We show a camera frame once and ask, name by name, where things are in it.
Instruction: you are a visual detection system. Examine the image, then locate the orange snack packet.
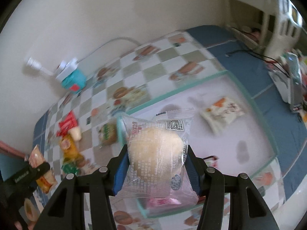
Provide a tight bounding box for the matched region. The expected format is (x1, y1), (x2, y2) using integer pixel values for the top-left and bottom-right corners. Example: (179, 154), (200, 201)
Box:
(28, 144), (57, 194)

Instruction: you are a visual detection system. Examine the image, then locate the round bun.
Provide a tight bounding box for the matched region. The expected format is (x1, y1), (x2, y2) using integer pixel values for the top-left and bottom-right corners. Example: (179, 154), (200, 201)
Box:
(122, 108), (198, 205)

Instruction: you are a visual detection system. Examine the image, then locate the pink snack packet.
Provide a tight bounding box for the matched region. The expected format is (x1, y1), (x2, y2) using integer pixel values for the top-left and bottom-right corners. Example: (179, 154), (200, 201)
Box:
(147, 197), (182, 209)

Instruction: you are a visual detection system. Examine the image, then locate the cream snack packet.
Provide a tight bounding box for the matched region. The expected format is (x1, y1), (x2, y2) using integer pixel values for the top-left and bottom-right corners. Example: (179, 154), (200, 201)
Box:
(199, 97), (245, 135)

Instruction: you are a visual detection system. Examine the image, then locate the red small snack packet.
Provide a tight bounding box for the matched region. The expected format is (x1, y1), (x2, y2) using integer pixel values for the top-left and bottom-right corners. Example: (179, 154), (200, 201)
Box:
(56, 111), (78, 137)

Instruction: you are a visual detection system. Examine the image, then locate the round cake in wrapper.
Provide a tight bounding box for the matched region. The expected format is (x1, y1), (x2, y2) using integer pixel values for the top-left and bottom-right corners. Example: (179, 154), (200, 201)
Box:
(97, 122), (118, 146)

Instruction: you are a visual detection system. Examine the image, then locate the yellow snack packet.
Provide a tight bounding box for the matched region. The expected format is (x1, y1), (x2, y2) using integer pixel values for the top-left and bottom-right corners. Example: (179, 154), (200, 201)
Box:
(59, 134), (79, 159)

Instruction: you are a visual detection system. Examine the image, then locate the teal shallow cardboard tray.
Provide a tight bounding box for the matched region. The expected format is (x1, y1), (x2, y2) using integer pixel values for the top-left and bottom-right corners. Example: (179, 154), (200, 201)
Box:
(127, 71), (284, 208)

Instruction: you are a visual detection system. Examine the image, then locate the cream jelly cup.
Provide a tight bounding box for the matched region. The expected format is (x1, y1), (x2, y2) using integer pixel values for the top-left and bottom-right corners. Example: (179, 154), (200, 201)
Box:
(68, 126), (82, 142)

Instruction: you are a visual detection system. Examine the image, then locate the teal box with red label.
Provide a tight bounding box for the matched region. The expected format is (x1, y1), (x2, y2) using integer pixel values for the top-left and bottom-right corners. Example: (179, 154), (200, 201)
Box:
(61, 69), (86, 94)

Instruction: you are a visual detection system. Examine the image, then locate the white power adapter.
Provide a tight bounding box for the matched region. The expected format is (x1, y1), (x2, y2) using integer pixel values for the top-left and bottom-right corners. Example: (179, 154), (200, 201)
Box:
(55, 58), (78, 83)

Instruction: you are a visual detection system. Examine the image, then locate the blue bed sheet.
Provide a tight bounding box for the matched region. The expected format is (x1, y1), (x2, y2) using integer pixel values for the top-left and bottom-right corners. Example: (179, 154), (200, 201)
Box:
(187, 25), (306, 199)

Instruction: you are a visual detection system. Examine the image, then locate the white phone stand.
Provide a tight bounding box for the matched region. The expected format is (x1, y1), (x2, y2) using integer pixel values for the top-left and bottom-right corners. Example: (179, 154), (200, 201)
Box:
(268, 70), (290, 103)

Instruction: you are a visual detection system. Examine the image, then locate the smartphone on stand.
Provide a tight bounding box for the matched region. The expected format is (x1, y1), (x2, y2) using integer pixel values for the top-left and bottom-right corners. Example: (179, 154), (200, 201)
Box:
(286, 52), (303, 113)

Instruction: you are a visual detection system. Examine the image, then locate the white lattice shelf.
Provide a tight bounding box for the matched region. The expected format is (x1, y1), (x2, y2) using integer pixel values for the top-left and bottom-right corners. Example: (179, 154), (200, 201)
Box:
(259, 0), (303, 58)

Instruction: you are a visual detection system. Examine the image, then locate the white wall plug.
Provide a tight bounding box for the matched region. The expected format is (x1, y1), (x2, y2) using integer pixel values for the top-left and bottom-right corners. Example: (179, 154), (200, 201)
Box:
(26, 57), (55, 76)

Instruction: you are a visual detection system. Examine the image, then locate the white power cable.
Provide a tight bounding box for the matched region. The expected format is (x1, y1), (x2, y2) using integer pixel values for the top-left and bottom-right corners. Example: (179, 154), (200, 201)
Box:
(77, 37), (142, 64)

